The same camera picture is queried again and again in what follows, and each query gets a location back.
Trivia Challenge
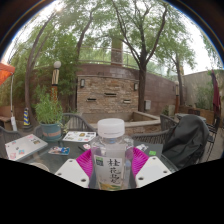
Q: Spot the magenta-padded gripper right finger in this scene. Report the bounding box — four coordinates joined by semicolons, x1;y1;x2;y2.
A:
129;146;173;188

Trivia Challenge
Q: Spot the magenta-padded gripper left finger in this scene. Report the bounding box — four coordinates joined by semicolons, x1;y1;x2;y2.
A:
54;148;98;190

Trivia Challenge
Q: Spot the slim wooden lamp post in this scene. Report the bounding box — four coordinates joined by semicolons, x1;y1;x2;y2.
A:
173;80;180;114

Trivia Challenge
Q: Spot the closed maroon patio umbrella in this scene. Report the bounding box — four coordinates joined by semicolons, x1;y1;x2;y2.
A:
210;69;222;118

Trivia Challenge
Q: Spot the black backpack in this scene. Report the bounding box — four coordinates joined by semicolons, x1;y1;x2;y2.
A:
162;114;210;171

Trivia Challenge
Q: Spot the white sticker sheet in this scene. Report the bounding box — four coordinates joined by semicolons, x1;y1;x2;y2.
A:
62;130;97;143

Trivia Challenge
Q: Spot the tree with dark trunk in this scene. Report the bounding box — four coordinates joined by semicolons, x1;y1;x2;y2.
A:
109;0;171;113

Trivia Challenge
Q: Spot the striped wooden globe lamp post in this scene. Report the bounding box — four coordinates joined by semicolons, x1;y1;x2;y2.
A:
50;60;63;103

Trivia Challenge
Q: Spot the green plant in teal pot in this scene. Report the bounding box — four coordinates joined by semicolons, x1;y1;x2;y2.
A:
34;87;64;141

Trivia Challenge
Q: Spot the small colourful picture card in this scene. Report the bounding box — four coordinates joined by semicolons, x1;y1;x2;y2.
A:
48;145;71;156

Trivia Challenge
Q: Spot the clear drink bottle white cap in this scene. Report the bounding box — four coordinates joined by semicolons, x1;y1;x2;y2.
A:
89;118;135;192

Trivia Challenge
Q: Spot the orange canopy with white pole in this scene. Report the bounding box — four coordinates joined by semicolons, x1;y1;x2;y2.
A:
0;62;18;132

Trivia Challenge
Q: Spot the grey wall box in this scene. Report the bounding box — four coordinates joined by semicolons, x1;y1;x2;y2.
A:
144;99;152;112

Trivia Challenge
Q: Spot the yellow blue striped traffic cone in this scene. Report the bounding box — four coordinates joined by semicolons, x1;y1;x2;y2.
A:
22;107;33;130

